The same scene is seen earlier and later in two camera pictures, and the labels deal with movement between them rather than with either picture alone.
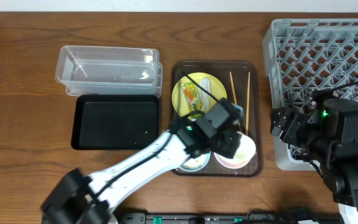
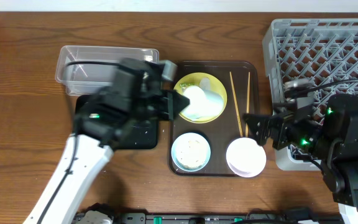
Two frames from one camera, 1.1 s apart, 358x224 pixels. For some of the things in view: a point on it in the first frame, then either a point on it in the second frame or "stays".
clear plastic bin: (109, 70) stays
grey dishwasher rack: (337, 57) stays
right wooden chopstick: (248, 99) stays
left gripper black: (232, 146) -> (167, 104)
